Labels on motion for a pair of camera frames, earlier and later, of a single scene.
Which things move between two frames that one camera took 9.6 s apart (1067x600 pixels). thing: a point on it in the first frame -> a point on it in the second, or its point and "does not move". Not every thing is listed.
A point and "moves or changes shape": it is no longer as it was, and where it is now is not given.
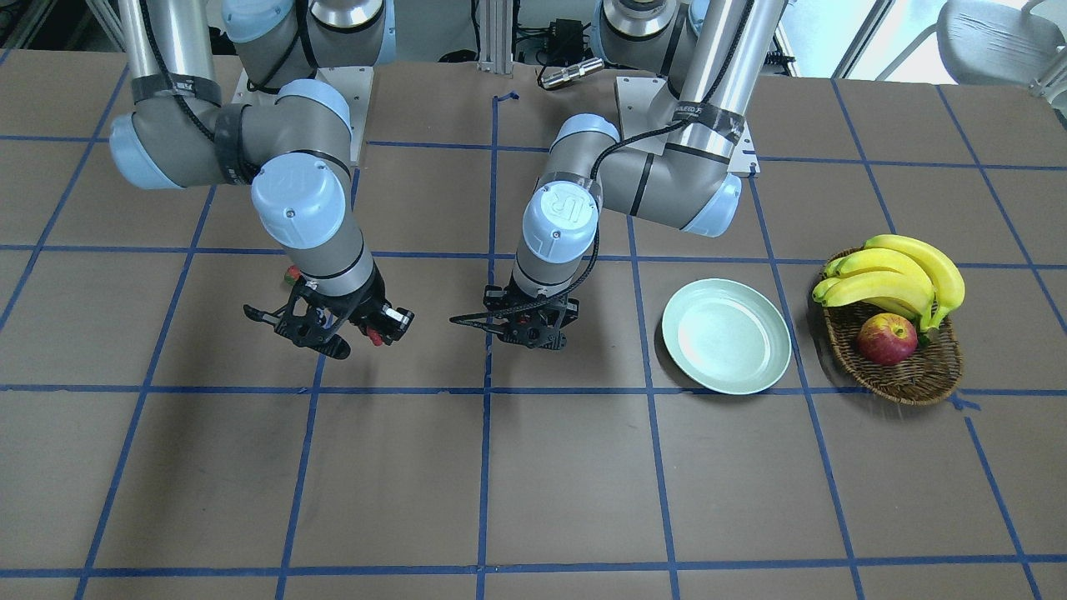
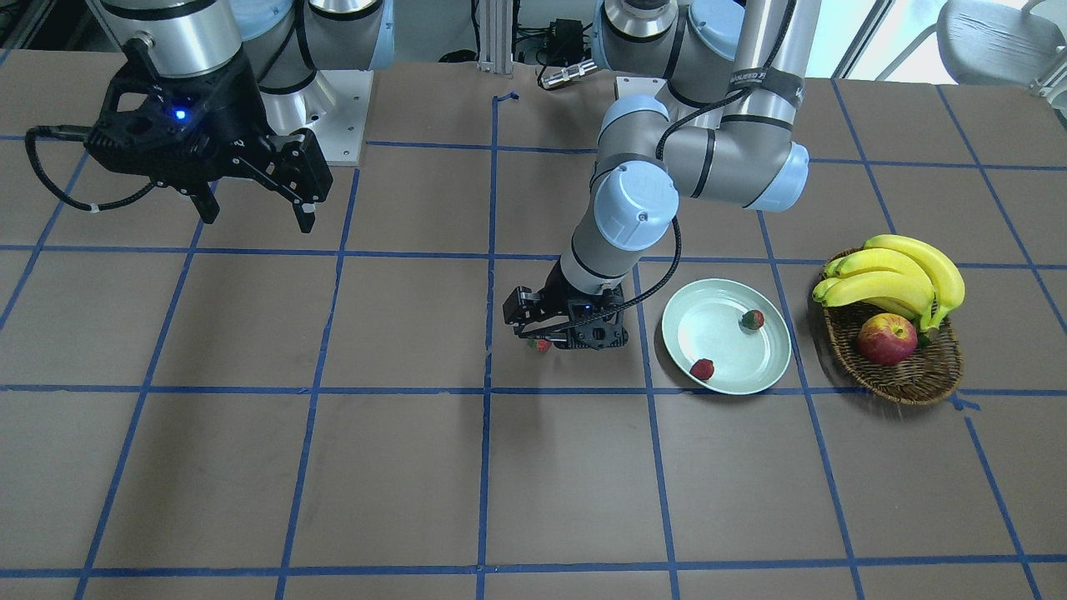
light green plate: x=727 y=337 does not move
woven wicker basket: x=933 y=372 does not move
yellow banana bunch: x=895 y=272 does not move
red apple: x=886 y=338 does not move
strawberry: x=292 y=275 moves or changes shape
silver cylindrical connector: x=567 y=73 does not move
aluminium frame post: x=496 y=37 does not move
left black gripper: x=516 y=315 -> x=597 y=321
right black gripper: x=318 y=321 -> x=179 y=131
